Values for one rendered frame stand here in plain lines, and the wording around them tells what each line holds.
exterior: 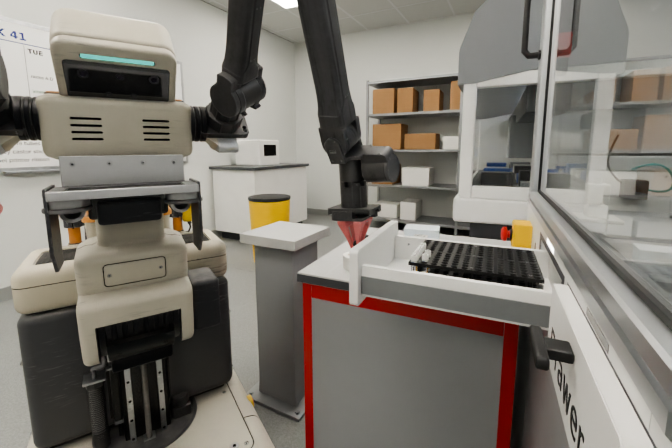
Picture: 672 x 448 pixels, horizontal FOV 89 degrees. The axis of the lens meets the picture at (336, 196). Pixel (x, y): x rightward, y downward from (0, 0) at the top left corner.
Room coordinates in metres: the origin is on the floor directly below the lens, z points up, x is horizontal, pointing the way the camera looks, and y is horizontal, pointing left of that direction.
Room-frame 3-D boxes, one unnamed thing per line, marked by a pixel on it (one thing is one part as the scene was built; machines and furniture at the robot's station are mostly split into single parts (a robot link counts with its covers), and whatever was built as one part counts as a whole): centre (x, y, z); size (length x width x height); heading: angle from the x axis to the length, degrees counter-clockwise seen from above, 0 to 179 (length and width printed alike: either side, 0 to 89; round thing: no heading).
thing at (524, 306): (0.65, -0.28, 0.86); 0.40 x 0.26 x 0.06; 65
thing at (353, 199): (0.73, -0.04, 1.01); 0.10 x 0.07 x 0.07; 64
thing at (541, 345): (0.33, -0.23, 0.91); 0.07 x 0.04 x 0.01; 155
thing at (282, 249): (1.46, 0.22, 0.38); 0.30 x 0.30 x 0.76; 62
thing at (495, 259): (0.66, -0.27, 0.87); 0.22 x 0.18 x 0.06; 65
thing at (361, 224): (0.73, -0.04, 0.94); 0.07 x 0.07 x 0.09; 64
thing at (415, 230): (1.28, -0.33, 0.79); 0.13 x 0.09 x 0.05; 71
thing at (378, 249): (0.74, -0.09, 0.87); 0.29 x 0.02 x 0.11; 155
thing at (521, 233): (0.91, -0.51, 0.88); 0.07 x 0.05 x 0.07; 155
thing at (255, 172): (4.51, 0.96, 0.61); 1.15 x 0.72 x 1.22; 152
